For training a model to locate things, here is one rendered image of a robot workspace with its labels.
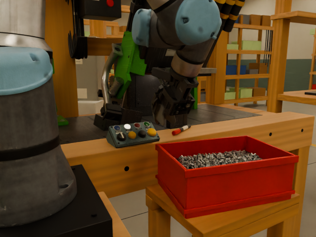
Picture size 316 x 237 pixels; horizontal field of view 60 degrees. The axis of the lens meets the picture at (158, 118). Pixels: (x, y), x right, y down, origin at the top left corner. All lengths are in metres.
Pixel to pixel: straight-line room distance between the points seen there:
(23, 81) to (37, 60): 0.04
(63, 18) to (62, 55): 0.16
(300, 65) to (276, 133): 9.95
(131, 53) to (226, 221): 0.67
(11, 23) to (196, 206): 0.52
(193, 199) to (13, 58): 0.46
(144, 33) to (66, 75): 0.83
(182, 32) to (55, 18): 0.96
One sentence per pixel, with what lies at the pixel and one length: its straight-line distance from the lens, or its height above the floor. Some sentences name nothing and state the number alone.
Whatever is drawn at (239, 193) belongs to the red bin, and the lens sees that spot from 0.71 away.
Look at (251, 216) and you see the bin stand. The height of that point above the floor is 0.80.
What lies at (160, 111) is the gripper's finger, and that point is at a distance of 0.78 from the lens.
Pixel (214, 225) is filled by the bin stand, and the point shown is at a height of 0.80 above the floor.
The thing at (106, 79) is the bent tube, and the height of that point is 1.08.
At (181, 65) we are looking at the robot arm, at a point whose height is 1.15.
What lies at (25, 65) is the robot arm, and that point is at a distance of 0.40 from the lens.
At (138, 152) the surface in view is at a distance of 0.85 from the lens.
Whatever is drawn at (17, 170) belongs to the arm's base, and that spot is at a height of 1.01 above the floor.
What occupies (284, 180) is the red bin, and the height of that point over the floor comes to 0.86.
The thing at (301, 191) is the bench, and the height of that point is 0.52.
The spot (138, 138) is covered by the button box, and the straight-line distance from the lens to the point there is 0.86.
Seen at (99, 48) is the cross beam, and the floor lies 1.22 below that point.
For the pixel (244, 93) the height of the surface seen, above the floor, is 0.37.
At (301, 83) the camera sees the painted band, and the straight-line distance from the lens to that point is 11.17.
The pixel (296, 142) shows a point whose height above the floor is 0.79.
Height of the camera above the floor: 1.15
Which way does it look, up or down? 12 degrees down
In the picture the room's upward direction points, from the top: straight up
